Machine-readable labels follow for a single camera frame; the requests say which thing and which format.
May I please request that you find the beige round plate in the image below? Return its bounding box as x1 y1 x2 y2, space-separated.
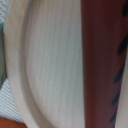
5 0 128 128

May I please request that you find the teal padded gripper finger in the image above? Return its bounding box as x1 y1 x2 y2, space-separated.
0 22 7 89

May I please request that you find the brown toy sausage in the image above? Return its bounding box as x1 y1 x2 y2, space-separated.
81 0 128 128

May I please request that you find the beige woven placemat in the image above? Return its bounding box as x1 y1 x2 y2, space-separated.
0 0 23 123

